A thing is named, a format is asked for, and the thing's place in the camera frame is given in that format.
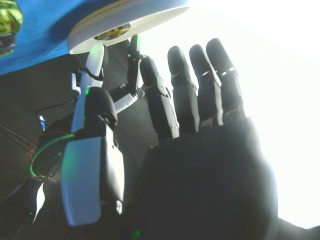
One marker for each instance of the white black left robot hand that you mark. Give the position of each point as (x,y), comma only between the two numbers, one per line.
(200,187)

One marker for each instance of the green toy car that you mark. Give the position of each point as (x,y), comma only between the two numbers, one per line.
(10,20)

